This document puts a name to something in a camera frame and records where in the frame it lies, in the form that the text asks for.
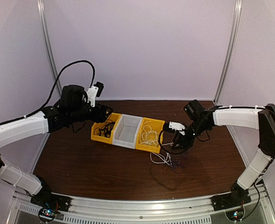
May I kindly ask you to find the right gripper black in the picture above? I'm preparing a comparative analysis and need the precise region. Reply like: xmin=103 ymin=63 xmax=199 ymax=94
xmin=172 ymin=120 xmax=209 ymax=150

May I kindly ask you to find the thin black cable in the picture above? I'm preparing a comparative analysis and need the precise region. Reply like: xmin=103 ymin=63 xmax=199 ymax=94
xmin=99 ymin=116 xmax=116 ymax=129

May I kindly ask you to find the thick black cable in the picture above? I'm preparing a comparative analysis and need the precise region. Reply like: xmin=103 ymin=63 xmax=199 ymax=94
xmin=94 ymin=123 xmax=114 ymax=139

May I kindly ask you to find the yellow bin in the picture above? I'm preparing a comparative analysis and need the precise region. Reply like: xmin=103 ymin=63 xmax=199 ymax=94
xmin=135 ymin=117 xmax=165 ymax=154
xmin=91 ymin=113 xmax=121 ymax=145

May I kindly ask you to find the purple cable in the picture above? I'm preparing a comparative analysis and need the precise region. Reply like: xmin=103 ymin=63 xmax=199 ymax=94
xmin=167 ymin=154 xmax=190 ymax=174

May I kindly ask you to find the white cable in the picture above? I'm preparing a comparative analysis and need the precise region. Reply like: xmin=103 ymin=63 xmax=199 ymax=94
xmin=138 ymin=124 xmax=173 ymax=165

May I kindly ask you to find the white bin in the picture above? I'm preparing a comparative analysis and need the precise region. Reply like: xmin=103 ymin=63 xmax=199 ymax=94
xmin=112 ymin=114 xmax=143 ymax=149

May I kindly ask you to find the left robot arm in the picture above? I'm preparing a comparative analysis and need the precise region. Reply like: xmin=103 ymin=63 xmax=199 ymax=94
xmin=0 ymin=82 xmax=113 ymax=207

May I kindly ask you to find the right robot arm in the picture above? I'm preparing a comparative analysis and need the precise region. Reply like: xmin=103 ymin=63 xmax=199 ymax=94
xmin=164 ymin=100 xmax=275 ymax=206

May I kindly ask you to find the right circuit board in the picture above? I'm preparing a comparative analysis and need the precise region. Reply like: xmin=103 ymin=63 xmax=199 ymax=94
xmin=226 ymin=210 xmax=244 ymax=222

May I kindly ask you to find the circuit board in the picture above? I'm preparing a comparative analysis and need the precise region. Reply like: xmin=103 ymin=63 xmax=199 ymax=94
xmin=226 ymin=210 xmax=244 ymax=222
xmin=38 ymin=208 xmax=56 ymax=222

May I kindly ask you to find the left circuit board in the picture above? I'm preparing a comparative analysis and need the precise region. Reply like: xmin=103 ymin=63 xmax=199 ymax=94
xmin=38 ymin=208 xmax=56 ymax=222

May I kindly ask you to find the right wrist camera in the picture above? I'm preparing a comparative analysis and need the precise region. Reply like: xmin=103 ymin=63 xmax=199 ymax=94
xmin=162 ymin=121 xmax=186 ymax=135

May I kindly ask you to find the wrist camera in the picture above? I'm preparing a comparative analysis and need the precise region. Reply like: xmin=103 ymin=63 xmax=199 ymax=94
xmin=86 ymin=82 xmax=104 ymax=107
xmin=162 ymin=121 xmax=186 ymax=135

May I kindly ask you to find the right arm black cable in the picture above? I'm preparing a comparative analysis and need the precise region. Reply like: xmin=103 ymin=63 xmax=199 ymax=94
xmin=157 ymin=129 xmax=212 ymax=155

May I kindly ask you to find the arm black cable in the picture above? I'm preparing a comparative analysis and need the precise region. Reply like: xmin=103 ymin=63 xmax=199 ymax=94
xmin=157 ymin=129 xmax=212 ymax=155
xmin=0 ymin=60 xmax=97 ymax=126

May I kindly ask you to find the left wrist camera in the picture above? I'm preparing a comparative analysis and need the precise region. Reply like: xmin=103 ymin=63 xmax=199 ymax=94
xmin=86 ymin=82 xmax=104 ymax=107

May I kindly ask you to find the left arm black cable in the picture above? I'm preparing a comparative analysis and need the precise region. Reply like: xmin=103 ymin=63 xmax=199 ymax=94
xmin=0 ymin=60 xmax=97 ymax=126

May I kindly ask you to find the aluminium front rail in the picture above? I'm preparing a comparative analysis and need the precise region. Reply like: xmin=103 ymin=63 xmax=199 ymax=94
xmin=5 ymin=185 xmax=275 ymax=224

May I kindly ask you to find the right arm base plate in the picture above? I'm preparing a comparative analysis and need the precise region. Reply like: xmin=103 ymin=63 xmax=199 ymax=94
xmin=211 ymin=193 xmax=252 ymax=211

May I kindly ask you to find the left frame post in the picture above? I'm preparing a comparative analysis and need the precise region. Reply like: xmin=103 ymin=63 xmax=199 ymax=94
xmin=36 ymin=0 xmax=67 ymax=101

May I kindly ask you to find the frame post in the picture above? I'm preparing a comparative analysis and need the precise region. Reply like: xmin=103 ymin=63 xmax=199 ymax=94
xmin=213 ymin=0 xmax=242 ymax=105
xmin=36 ymin=0 xmax=67 ymax=101

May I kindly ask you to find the right frame post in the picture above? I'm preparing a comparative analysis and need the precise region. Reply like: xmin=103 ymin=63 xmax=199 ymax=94
xmin=213 ymin=0 xmax=242 ymax=105

